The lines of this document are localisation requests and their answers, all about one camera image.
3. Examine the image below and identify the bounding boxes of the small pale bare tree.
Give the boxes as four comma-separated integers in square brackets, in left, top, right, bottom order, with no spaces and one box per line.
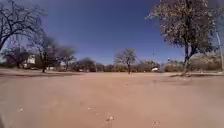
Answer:
[113,48,138,75]

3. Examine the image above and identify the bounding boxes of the row of distant trees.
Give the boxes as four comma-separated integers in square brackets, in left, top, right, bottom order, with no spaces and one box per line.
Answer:
[0,46,224,74]

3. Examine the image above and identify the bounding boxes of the reddish dirt ground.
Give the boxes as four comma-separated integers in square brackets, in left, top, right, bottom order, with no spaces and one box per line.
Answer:
[0,68,224,128]

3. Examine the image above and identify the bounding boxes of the large leafy tree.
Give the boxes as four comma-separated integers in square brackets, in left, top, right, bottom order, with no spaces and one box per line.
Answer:
[145,0,224,76]

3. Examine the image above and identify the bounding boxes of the pale building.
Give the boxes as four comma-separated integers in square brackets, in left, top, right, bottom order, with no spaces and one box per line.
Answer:
[22,54,37,70]

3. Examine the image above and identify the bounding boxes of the large bare dark tree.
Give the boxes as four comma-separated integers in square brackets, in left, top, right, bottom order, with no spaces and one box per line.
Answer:
[0,0,46,52]

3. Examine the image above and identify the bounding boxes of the tall thin pole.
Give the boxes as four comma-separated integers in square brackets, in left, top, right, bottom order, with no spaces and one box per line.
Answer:
[214,31,224,72]

